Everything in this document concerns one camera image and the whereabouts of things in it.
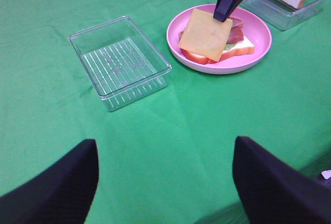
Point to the right clear plastic tray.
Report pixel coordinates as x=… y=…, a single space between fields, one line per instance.
x=281 y=15

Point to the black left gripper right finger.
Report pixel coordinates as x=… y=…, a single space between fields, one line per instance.
x=273 y=192

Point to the pink round plate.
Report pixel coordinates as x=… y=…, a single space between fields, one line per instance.
x=254 y=29

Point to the clear plastic tray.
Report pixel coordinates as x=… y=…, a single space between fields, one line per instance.
x=122 y=64
x=281 y=15

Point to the yellow cheese slice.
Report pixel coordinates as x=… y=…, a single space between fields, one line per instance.
x=205 y=36

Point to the green tablecloth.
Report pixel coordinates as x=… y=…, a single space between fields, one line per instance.
x=166 y=158

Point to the green lettuce leaf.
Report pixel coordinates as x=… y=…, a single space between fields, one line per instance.
x=229 y=46

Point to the left clear plastic tray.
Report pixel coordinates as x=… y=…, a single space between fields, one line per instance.
x=122 y=64

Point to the bacon strip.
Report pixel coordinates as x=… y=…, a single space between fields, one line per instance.
x=236 y=35
x=237 y=23

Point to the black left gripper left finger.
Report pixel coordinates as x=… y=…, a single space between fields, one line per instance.
x=62 y=193

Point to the bread slice from tray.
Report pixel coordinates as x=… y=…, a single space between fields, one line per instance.
x=242 y=48

